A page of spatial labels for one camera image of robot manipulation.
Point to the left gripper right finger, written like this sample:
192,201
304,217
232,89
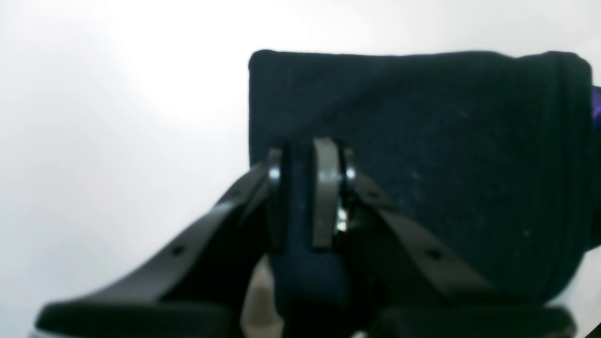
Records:
405,280

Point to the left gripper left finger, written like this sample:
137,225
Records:
197,283

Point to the black t-shirt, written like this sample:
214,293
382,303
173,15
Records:
497,156

